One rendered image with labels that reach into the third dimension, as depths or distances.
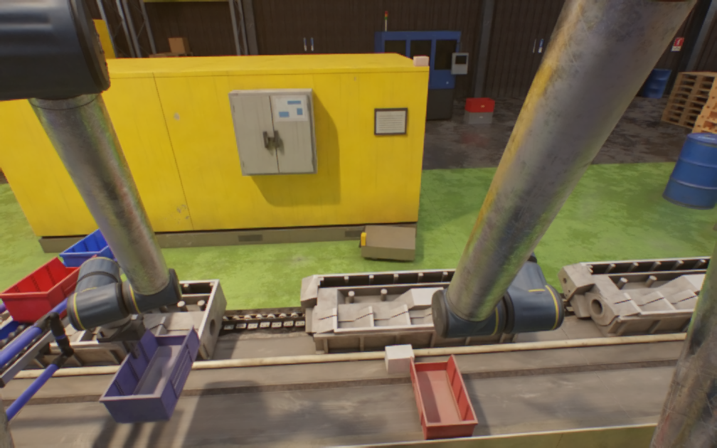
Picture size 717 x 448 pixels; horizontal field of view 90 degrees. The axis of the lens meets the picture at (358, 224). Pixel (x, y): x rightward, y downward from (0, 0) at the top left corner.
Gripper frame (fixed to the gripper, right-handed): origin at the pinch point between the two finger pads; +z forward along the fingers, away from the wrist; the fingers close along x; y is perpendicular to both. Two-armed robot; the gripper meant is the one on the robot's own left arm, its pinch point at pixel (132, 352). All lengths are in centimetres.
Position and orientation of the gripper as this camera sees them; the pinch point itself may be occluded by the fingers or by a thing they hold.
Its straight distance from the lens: 160.6
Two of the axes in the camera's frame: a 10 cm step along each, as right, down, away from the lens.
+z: 0.1, 8.8, 4.8
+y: -0.6, -4.8, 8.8
